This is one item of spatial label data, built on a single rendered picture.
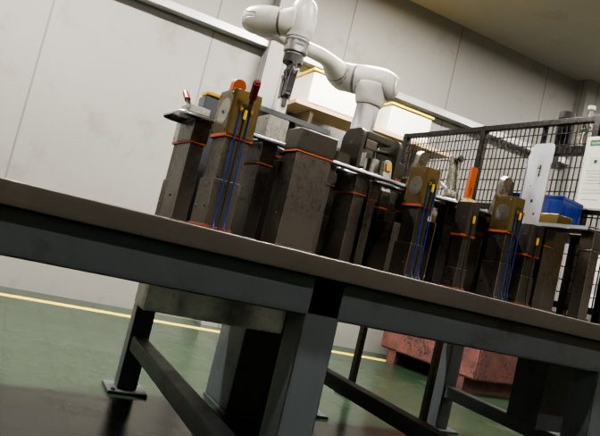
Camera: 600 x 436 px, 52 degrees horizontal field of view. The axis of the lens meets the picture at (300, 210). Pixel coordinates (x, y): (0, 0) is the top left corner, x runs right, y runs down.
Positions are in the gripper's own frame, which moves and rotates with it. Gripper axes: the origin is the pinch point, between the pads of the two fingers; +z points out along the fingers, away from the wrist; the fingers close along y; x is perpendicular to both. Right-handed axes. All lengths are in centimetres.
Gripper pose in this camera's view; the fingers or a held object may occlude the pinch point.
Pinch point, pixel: (281, 107)
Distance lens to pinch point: 228.1
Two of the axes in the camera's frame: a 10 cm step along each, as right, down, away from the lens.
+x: 9.2, 2.5, 3.1
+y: 3.2, 0.0, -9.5
